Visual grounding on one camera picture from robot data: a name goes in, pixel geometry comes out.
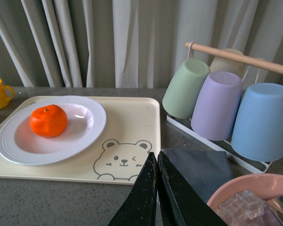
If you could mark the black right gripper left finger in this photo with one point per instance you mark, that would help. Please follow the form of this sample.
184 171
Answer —
139 208

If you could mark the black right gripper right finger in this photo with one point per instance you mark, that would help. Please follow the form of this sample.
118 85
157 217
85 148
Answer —
185 207

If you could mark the orange mandarin fruit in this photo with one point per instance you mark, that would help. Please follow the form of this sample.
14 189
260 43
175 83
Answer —
48 121

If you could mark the white ribbed plate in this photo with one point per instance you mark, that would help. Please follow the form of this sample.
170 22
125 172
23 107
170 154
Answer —
20 145

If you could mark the grey folded cloth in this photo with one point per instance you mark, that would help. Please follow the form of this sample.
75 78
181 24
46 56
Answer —
205 171

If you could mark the clear ice cubes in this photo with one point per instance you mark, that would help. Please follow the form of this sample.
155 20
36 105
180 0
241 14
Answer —
246 209

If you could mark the white cup rack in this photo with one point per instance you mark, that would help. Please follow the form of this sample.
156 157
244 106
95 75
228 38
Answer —
225 145

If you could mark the cream bear tray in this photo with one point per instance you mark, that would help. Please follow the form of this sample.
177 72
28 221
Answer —
131 132

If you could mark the pink bowl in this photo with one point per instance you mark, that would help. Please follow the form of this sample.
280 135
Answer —
264 186

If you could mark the green cup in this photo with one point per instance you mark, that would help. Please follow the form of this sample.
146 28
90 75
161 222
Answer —
181 95

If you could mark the purple cup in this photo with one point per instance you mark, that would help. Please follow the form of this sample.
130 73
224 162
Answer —
217 105

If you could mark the blue cup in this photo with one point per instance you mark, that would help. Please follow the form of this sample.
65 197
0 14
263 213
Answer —
258 129

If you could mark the beige cup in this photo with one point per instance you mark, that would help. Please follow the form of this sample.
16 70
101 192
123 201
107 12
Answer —
223 64

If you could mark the grey white curtain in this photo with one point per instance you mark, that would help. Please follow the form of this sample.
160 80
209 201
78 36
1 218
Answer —
126 43

